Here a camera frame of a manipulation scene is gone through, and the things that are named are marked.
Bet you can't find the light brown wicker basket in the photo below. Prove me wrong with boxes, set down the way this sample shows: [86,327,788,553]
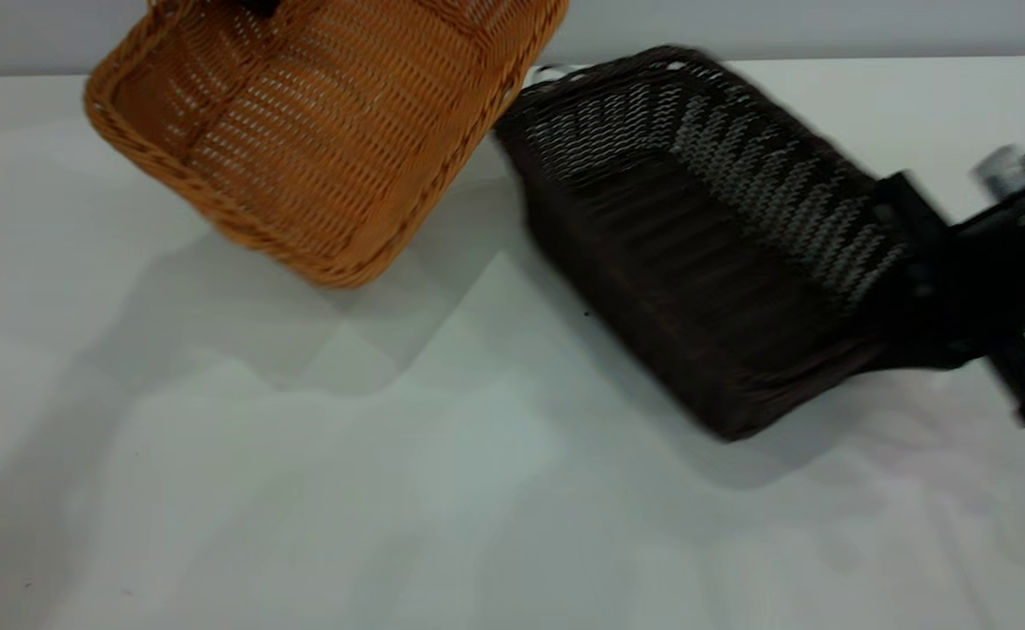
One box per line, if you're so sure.
[83,0,571,291]

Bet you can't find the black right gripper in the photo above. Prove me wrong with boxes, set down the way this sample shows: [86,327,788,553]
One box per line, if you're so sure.
[875,171,1025,430]

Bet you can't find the dark brown wicker basket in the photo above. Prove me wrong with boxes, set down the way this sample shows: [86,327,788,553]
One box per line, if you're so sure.
[492,45,926,442]

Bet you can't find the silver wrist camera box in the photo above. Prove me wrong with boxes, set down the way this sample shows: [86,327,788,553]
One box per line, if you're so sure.
[974,147,1025,200]

